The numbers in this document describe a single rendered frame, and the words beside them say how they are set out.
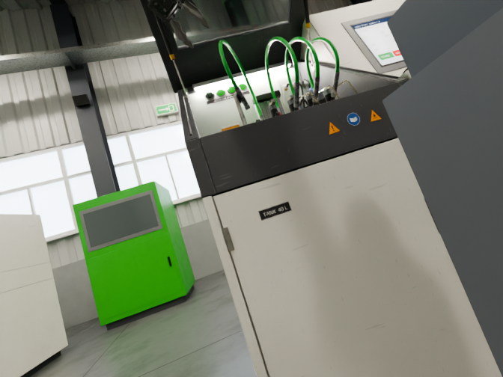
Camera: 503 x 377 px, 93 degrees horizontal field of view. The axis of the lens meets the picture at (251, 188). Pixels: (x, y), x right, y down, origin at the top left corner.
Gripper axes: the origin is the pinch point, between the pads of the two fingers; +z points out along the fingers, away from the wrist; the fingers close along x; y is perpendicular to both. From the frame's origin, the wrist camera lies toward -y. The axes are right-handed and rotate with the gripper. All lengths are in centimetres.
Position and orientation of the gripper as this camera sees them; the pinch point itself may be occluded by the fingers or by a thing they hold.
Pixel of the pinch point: (198, 35)
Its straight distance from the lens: 92.6
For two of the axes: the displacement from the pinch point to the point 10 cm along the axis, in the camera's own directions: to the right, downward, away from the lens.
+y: -0.2, 6.1, -7.9
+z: 6.9, 5.8, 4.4
